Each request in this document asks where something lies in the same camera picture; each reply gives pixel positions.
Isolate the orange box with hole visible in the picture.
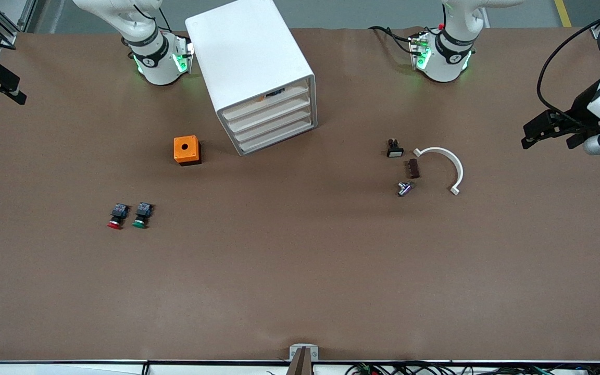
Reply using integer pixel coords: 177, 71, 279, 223
173, 135, 202, 166

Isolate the black cable bundle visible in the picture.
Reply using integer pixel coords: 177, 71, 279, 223
344, 361, 600, 375

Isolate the white curved plastic clamp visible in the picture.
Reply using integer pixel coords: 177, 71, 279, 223
413, 147, 464, 196

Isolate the grey metal bracket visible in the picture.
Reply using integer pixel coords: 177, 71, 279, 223
289, 344, 319, 361

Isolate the white table edge rail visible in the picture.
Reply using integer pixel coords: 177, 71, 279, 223
0, 359, 600, 375

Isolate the black arm base cable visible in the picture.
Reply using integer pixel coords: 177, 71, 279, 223
368, 25, 416, 55

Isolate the red mushroom push button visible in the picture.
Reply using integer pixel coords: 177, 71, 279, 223
107, 203, 129, 230

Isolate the green mushroom push button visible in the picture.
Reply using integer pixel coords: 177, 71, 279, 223
132, 202, 154, 229

